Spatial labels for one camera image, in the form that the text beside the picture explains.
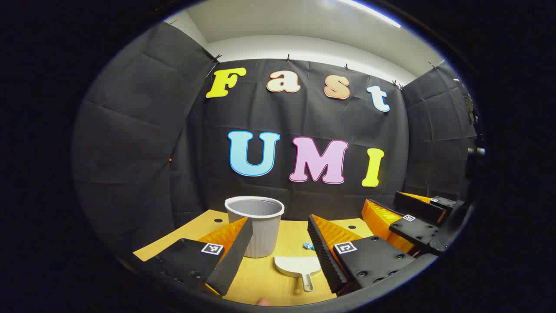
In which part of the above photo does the grey ribbed garbage bin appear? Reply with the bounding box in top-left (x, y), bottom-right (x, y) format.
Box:
top-left (225, 196), bottom-right (285, 259)

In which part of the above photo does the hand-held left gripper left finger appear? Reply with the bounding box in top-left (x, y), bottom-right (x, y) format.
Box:
top-left (139, 216), bottom-right (255, 297)

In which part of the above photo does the black backdrop cloth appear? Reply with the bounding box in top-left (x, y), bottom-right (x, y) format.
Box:
top-left (72, 22), bottom-right (483, 261)

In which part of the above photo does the small white dustpan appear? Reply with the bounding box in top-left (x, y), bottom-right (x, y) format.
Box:
top-left (274, 256), bottom-right (323, 293)

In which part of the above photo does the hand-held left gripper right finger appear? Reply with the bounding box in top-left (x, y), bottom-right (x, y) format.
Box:
top-left (307, 214), bottom-right (418, 295)

